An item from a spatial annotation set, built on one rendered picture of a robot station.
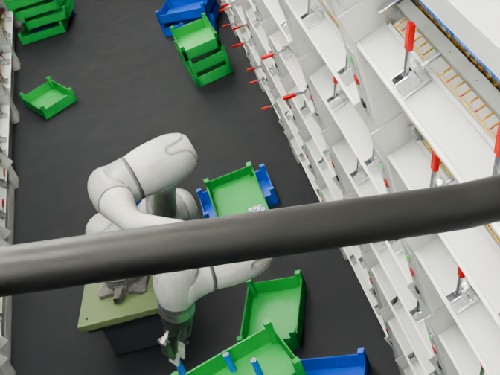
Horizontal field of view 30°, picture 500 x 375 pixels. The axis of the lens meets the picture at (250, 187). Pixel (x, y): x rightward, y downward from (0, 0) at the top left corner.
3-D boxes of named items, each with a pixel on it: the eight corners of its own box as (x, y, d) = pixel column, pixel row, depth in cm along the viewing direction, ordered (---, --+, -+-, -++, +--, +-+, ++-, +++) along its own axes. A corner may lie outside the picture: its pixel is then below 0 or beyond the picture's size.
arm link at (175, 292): (164, 321, 214) (216, 302, 218) (162, 283, 202) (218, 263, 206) (146, 285, 220) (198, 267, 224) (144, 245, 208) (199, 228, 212)
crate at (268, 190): (210, 231, 375) (203, 215, 371) (202, 204, 392) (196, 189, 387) (280, 203, 375) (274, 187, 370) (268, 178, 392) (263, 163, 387)
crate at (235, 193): (277, 231, 361) (274, 220, 354) (228, 249, 361) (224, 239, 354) (254, 172, 378) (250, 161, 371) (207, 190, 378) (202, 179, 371)
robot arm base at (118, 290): (95, 308, 321) (88, 296, 317) (111, 263, 338) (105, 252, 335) (143, 301, 315) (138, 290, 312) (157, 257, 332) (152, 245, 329)
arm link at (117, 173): (88, 193, 249) (132, 169, 252) (71, 170, 264) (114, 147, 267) (108, 231, 256) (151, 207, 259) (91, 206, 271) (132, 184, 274)
